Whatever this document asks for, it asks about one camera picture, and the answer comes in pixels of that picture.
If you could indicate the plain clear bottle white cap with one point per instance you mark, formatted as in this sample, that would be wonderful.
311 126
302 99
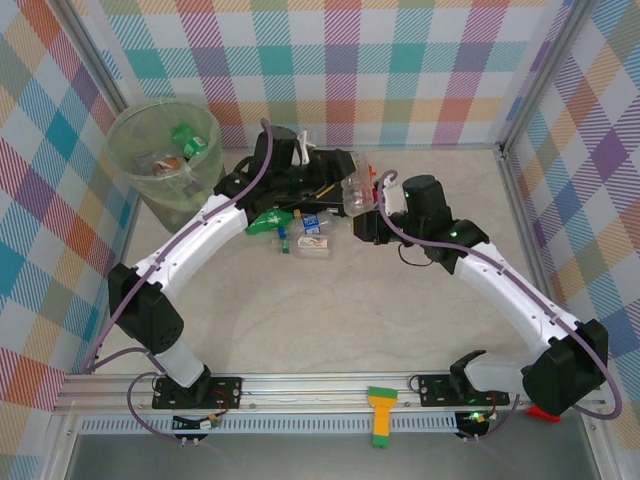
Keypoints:
357 192

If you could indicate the clear bottle blue white label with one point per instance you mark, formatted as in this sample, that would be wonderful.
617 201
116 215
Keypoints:
312 223

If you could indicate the green plastic soda bottle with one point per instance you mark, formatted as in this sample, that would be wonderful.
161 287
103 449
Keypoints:
186 139
272 220

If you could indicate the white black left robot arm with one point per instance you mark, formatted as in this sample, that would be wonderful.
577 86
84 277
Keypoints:
200 240

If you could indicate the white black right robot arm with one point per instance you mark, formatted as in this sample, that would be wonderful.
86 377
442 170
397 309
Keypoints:
515 300

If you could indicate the clear plastic bin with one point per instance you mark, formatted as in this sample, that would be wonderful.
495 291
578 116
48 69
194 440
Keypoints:
175 215

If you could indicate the black hard case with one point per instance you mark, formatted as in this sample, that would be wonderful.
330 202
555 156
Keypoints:
332 202

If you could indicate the yellow green toy block stack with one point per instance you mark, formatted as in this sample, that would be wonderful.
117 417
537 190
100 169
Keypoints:
382 415

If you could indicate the small black electronics connector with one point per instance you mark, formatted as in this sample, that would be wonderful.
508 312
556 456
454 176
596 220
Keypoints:
475 417
210 423

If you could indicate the red green toy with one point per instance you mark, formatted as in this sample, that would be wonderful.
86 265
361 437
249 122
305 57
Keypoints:
542 416

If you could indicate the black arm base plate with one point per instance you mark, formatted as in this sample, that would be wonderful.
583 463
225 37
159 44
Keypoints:
435 387
227 387

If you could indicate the aluminium mounting rail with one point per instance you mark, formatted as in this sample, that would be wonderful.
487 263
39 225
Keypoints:
310 392

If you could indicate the aluminium frame post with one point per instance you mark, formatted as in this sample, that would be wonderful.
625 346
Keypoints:
545 75
95 55

